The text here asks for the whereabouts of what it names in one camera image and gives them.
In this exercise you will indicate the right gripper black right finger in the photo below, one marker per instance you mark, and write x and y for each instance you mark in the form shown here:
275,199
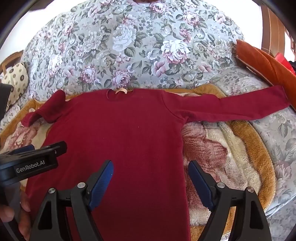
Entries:
249,223

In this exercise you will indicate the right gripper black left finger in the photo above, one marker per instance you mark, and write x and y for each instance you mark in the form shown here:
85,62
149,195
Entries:
52,223

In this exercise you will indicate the dark red long-sleeve shirt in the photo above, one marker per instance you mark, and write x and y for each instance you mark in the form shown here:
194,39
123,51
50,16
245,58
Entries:
140,132

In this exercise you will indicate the fleece blanket with orange border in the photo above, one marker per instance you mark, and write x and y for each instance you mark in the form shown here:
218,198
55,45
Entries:
233,152

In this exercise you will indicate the floral bed sheet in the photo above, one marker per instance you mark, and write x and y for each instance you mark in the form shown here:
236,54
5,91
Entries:
268,140

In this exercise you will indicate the cream dotted pillow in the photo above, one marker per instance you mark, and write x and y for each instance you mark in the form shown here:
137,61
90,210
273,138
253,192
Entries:
18,78

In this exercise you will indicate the orange velvet cushion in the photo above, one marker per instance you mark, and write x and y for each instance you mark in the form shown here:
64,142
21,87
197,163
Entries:
267,68

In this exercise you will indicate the floral grey quilt bundle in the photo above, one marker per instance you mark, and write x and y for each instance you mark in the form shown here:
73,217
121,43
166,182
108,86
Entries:
130,44

